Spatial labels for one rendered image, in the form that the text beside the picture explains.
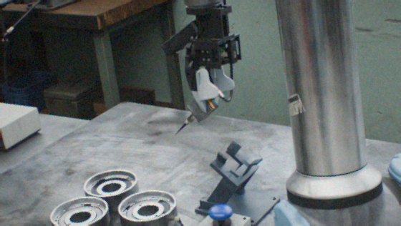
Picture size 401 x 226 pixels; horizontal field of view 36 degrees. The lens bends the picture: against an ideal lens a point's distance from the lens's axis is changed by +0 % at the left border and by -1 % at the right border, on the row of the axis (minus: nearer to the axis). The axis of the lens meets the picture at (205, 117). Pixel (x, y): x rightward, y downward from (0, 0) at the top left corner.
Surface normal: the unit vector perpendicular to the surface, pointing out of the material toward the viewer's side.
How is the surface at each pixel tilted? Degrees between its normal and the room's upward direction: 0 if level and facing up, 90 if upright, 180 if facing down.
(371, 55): 90
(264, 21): 90
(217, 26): 87
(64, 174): 0
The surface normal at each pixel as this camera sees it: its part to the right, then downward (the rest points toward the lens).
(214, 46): -0.61, 0.33
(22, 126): 0.88, 0.11
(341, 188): -0.07, -0.51
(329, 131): -0.13, 0.25
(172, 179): -0.11, -0.91
